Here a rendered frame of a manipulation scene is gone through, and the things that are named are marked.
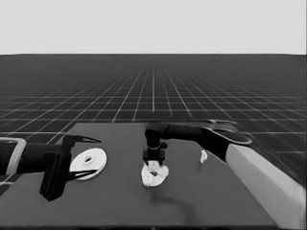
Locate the large thick white disc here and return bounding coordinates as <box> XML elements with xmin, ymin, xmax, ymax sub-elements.
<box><xmin>69</xmin><ymin>148</ymin><xmax>108</xmax><ymax>181</ymax></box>

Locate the white round carrier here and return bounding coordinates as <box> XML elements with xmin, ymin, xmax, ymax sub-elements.
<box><xmin>140</xmin><ymin>162</ymin><xmax>170</xmax><ymax>188</ymax></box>

